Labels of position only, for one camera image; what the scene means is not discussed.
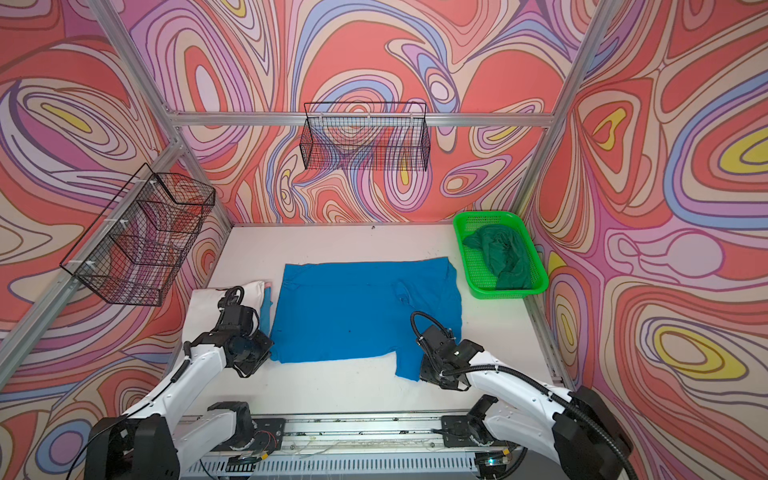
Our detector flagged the green plastic basket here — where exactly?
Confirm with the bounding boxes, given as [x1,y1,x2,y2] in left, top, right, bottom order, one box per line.
[453,211,549,300]

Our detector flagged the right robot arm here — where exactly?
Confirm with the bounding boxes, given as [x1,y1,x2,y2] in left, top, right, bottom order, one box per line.
[415,325,637,479]

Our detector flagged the aluminium frame post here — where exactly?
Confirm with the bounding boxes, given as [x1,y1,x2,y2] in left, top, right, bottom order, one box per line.
[511,0,624,217]
[1,1,230,391]

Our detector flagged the blue t-shirt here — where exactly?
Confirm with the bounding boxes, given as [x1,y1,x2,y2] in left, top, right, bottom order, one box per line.
[271,257,462,381]

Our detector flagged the aluminium frame left post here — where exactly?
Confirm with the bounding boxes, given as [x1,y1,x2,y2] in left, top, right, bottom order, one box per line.
[1,1,230,391]

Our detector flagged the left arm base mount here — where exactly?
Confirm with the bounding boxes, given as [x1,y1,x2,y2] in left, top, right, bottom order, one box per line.
[243,417,286,453]

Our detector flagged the teal folded t-shirt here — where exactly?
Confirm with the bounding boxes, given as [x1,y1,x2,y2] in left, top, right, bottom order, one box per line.
[259,284,272,336]

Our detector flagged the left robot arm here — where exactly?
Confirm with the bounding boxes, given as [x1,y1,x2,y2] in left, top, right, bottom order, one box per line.
[78,304,273,479]

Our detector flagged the dark green t-shirt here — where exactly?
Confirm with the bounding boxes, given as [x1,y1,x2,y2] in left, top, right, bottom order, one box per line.
[463,224,533,290]

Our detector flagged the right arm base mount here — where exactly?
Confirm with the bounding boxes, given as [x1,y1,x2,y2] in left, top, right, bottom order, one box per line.
[432,414,519,450]

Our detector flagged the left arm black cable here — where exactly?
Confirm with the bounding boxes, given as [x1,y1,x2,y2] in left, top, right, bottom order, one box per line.
[65,285,247,480]

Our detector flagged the black wire basket back wall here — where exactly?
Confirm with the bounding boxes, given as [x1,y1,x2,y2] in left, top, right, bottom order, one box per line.
[299,100,431,171]

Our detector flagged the black wire basket left wall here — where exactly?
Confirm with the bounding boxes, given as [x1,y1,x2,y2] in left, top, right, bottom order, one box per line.
[59,164,216,307]

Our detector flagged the aluminium frame right post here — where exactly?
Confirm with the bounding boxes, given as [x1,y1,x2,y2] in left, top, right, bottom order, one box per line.
[511,0,624,217]

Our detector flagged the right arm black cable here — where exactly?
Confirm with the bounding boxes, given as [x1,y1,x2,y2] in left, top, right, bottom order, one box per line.
[409,310,640,480]

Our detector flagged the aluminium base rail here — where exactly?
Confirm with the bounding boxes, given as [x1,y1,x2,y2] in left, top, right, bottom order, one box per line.
[179,412,526,479]

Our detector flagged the black wire basket wall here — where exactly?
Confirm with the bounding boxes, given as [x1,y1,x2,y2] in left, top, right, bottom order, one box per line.
[299,100,431,171]
[59,164,216,307]

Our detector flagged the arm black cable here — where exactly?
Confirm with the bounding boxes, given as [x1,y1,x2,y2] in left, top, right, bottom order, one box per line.
[65,285,247,480]
[409,310,640,480]

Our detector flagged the aluminium frame back bar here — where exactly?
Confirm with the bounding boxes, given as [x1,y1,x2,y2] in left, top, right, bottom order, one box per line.
[170,111,556,128]

